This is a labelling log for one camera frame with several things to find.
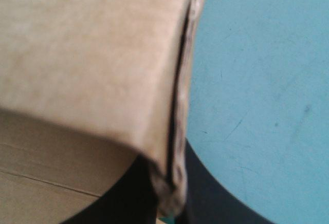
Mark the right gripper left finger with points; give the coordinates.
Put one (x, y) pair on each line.
(120, 198)

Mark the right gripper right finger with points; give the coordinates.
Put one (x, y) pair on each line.
(205, 193)

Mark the brown cardboard box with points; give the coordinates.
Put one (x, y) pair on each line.
(84, 62)

